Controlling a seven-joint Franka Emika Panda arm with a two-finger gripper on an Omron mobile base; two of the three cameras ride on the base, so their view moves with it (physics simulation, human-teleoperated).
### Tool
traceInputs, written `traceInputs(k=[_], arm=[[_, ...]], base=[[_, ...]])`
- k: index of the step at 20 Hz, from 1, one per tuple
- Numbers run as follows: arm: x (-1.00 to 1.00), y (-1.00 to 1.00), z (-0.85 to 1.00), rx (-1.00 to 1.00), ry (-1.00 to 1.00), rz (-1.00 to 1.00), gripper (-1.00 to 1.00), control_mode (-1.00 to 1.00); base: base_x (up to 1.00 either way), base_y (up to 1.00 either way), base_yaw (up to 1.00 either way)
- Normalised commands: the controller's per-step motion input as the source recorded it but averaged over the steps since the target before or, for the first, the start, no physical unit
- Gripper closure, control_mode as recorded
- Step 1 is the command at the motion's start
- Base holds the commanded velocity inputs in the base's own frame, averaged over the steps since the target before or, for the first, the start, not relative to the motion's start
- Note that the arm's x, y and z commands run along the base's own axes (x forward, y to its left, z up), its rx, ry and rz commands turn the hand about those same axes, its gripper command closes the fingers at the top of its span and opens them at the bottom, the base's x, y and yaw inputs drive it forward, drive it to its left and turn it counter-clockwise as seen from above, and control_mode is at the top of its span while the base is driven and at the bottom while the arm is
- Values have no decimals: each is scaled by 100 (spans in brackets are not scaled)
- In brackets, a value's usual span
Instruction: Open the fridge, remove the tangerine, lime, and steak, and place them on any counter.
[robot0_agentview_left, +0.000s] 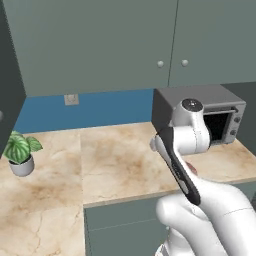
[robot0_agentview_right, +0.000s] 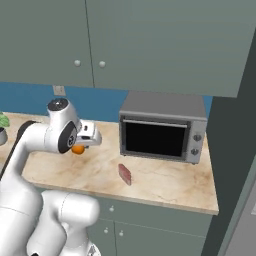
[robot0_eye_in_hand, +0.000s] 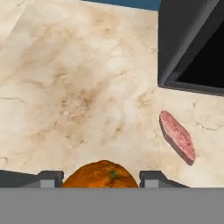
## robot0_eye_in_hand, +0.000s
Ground pink raw steak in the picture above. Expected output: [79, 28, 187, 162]
[158, 109, 197, 166]

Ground orange tangerine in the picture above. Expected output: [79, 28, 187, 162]
[61, 159, 140, 188]

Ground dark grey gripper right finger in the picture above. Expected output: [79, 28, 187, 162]
[139, 170, 191, 188]

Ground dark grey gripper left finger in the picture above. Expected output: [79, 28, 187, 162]
[0, 169, 65, 188]

